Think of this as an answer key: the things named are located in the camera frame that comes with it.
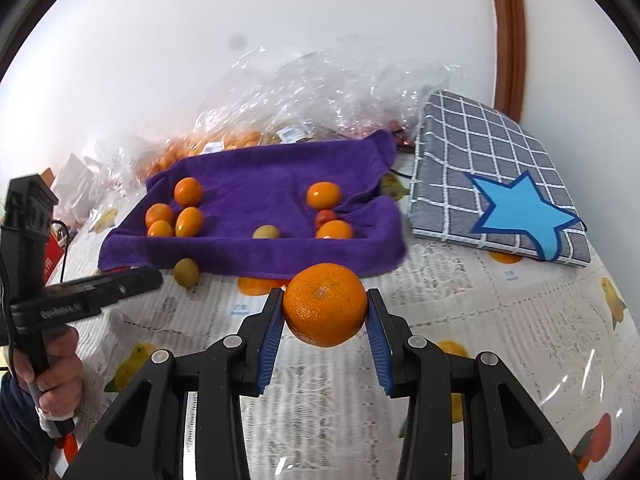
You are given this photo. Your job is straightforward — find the orange tangerine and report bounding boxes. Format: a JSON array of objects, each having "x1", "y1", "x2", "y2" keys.
[
  {"x1": 282, "y1": 263, "x2": 368, "y2": 348},
  {"x1": 146, "y1": 220, "x2": 174, "y2": 237},
  {"x1": 144, "y1": 203, "x2": 174, "y2": 228},
  {"x1": 174, "y1": 177, "x2": 203, "y2": 208}
]

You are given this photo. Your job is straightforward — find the yellow-green small fruit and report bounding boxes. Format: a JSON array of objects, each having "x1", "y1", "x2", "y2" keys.
[
  {"x1": 172, "y1": 258, "x2": 200, "y2": 289},
  {"x1": 252, "y1": 224, "x2": 281, "y2": 240}
]

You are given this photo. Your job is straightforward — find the large orange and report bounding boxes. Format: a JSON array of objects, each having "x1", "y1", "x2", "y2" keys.
[{"x1": 175, "y1": 206, "x2": 204, "y2": 237}]

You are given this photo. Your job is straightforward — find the orange kumquat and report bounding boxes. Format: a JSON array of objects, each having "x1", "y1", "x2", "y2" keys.
[{"x1": 316, "y1": 219, "x2": 354, "y2": 240}]

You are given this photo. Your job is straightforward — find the small red fruit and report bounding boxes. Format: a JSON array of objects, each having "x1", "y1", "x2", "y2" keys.
[{"x1": 314, "y1": 209, "x2": 337, "y2": 230}]

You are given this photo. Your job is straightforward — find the smooth orange citrus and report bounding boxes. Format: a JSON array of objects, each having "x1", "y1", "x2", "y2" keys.
[{"x1": 306, "y1": 181, "x2": 343, "y2": 210}]

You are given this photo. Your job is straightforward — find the person's left hand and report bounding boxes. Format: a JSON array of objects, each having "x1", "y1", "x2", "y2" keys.
[{"x1": 13, "y1": 326, "x2": 82, "y2": 417}]

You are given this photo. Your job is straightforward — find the red box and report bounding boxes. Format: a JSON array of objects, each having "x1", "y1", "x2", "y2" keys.
[{"x1": 44, "y1": 231, "x2": 66, "y2": 282}]

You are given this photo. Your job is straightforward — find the white crumpled bag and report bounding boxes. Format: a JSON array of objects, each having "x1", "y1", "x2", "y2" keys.
[{"x1": 51, "y1": 153, "x2": 122, "y2": 228}]

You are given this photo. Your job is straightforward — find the purple towel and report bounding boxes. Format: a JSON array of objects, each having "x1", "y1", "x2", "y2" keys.
[{"x1": 98, "y1": 130, "x2": 406, "y2": 278}]

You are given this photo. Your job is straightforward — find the grey checked cushion blue star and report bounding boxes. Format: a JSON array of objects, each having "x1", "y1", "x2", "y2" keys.
[{"x1": 408, "y1": 91, "x2": 591, "y2": 266}]

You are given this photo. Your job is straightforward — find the clear plastic bags pile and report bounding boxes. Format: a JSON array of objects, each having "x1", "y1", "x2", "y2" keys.
[{"x1": 94, "y1": 34, "x2": 464, "y2": 181}]

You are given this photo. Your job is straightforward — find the brown wooden door frame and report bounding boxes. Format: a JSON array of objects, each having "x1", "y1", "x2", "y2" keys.
[{"x1": 494, "y1": 0, "x2": 527, "y2": 122}]

